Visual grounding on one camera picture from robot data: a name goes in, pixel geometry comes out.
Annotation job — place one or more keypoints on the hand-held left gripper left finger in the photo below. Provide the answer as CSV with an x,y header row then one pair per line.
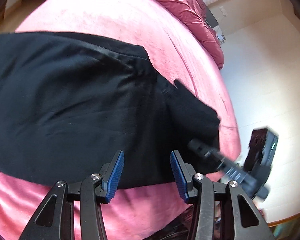
x,y
113,177

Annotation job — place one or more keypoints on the white floral side panel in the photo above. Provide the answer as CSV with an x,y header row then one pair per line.
x,y
222,38

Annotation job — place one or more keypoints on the grey and white headboard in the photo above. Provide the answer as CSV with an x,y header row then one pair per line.
x,y
212,17

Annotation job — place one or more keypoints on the dark pink duvet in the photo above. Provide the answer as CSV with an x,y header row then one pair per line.
x,y
190,12

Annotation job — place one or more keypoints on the dark printed cloth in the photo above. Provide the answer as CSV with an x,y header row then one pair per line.
x,y
175,226

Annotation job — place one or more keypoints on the bed with pink sheet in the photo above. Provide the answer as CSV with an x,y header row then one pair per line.
x,y
102,12

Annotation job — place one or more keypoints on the white wall socket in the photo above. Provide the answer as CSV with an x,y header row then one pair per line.
x,y
223,11

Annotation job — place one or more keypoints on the black pants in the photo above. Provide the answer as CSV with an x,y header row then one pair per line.
x,y
77,105

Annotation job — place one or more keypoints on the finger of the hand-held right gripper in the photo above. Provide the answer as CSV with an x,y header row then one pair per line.
x,y
210,152

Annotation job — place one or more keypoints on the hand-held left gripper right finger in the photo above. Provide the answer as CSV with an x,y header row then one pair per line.
x,y
178,177

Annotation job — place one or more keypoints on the wooden furniture edge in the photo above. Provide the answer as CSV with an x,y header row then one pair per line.
x,y
287,220

